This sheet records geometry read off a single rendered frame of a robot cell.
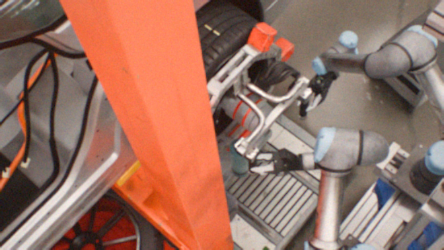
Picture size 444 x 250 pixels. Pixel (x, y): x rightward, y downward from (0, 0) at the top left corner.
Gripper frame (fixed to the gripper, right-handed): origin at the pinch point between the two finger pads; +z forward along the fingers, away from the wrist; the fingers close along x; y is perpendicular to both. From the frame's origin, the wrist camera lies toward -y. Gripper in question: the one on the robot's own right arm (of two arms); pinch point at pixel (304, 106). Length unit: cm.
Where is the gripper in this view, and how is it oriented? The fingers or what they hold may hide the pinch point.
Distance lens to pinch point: 248.6
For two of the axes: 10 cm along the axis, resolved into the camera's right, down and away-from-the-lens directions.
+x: 7.6, 5.6, -3.3
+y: -0.7, -4.4, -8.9
